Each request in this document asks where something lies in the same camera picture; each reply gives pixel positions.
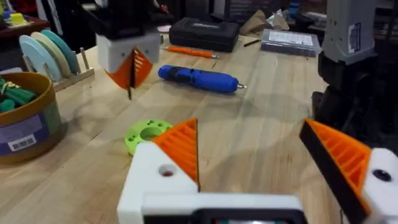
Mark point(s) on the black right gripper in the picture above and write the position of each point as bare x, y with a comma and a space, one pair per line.
118, 18

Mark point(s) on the white orange left gripper right finger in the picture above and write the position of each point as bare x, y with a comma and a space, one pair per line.
348, 161

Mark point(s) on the white orange left gripper left finger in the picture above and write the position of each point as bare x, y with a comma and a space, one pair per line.
152, 174

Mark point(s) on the blue electric screwdriver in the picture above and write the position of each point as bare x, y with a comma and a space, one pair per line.
202, 79

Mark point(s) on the green disc with holes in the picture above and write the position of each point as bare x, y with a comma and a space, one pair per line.
138, 133

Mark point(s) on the pink round disc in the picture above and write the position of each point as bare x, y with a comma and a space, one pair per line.
164, 28

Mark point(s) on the wooden peg rack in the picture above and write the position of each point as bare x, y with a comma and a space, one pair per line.
73, 77

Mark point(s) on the teal plate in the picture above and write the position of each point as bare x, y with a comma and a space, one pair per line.
65, 49

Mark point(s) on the cream plate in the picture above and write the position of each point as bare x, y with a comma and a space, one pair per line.
54, 53

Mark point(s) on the black tool case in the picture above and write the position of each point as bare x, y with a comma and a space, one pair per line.
203, 34

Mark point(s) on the light blue plate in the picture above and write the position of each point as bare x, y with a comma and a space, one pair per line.
37, 56

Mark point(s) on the board with toy blocks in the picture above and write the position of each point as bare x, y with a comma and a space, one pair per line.
15, 19

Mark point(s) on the brown tub with green toys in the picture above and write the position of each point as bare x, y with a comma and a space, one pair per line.
28, 124

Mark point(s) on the black pen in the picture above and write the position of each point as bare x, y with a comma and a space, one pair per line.
252, 43

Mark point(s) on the clear plastic parts box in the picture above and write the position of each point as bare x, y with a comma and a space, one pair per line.
290, 43

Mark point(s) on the crumpled brown paper bag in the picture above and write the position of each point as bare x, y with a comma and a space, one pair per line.
259, 23

